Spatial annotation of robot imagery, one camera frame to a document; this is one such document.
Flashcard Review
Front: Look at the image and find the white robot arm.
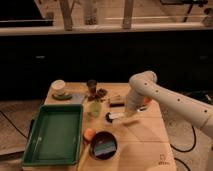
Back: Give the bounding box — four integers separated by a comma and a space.
125, 71, 213, 139

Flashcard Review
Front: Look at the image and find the brown pinecone cluster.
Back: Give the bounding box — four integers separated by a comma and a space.
88, 88, 107, 101

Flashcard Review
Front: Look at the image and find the dark brown cup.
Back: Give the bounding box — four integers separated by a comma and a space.
87, 80, 97, 93

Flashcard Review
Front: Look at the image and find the light green cup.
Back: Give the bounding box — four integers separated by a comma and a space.
89, 102, 101, 117

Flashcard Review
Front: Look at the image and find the grey blue cloth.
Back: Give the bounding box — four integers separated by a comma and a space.
71, 93, 85, 104

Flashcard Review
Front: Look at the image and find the orange bowl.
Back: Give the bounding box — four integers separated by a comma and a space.
143, 97, 152, 105

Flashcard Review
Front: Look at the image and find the green saucer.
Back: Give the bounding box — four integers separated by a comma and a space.
52, 94, 72, 100

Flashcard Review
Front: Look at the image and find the white cup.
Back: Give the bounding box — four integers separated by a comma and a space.
51, 80, 65, 95

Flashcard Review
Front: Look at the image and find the orange ball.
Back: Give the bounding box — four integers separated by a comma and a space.
84, 128, 96, 141

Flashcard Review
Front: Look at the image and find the dark bowl with sponge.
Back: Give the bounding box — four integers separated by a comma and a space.
90, 131, 117, 160

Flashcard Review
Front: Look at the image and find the green plastic tray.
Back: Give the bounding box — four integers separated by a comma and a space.
22, 105, 83, 167

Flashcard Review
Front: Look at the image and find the yellow wooden utensil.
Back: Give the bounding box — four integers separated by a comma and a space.
77, 144, 90, 171

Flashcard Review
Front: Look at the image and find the black power cable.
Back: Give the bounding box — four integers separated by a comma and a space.
170, 126, 198, 154

